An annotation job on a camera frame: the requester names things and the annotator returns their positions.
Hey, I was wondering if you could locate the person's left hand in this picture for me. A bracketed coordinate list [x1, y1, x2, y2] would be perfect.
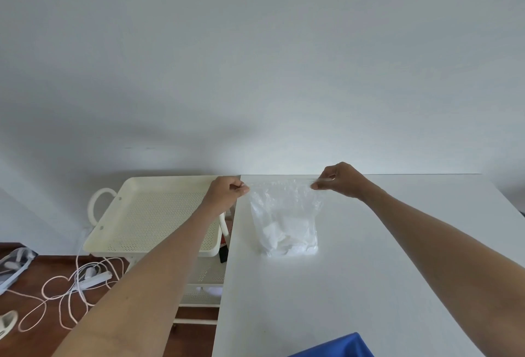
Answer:
[200, 176, 250, 219]

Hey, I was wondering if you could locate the cream perforated utility cart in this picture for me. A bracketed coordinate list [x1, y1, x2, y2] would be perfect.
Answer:
[83, 175, 240, 326]

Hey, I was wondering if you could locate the grey and white bag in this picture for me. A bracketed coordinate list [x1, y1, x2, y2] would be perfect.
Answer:
[0, 247, 38, 296]

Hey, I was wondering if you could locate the white powder in bag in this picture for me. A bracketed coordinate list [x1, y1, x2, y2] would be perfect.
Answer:
[262, 221, 318, 257]

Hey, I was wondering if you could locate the white slipper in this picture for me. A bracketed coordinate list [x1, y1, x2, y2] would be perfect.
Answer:
[0, 310, 19, 340]

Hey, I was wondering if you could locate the white cable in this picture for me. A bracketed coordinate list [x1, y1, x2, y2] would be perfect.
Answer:
[0, 242, 130, 333]

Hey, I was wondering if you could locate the white power strip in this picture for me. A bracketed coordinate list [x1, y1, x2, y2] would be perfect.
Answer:
[78, 266, 113, 289]

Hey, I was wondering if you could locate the person's right hand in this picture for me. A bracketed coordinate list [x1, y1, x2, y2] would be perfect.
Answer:
[311, 162, 381, 201]

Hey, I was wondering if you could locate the person's right forearm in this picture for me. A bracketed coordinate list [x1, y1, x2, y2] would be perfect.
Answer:
[360, 188, 525, 357]

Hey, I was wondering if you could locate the person's left forearm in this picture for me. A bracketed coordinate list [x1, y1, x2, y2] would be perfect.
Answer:
[52, 205, 224, 357]

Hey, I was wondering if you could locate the clear plastic bag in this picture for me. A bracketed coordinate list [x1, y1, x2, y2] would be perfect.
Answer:
[244, 178, 325, 257]

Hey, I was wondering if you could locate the blue cloth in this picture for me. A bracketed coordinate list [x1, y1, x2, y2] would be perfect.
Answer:
[287, 332, 376, 357]

